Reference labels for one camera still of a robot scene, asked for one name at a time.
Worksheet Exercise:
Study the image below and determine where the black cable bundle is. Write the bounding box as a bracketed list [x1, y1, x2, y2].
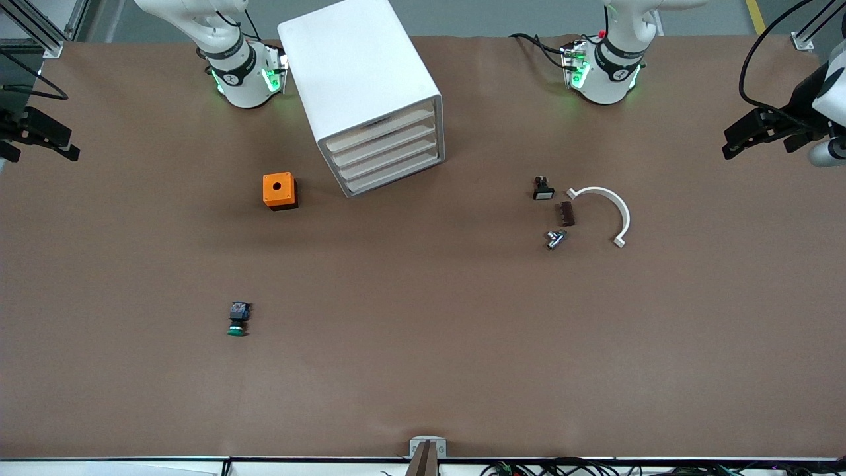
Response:
[479, 457, 846, 476]

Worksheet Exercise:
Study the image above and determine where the aluminium frame profile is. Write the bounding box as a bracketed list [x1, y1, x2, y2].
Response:
[791, 0, 846, 52]
[0, 0, 90, 59]

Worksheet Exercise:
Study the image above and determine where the orange box with round hole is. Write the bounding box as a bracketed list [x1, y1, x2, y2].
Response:
[262, 172, 299, 211]

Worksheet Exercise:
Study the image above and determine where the white curved bracket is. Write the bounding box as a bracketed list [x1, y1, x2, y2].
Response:
[566, 186, 631, 249]

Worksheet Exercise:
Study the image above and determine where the green push button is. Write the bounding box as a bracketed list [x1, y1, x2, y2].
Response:
[227, 301, 253, 337]

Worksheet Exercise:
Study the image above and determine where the white table edge rail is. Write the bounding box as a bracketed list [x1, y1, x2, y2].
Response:
[0, 456, 846, 476]

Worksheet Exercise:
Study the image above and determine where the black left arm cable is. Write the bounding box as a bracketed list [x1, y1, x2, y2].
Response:
[738, 0, 818, 113]

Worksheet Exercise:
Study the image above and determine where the grey metal bracket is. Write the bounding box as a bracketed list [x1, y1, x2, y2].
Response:
[409, 436, 447, 458]

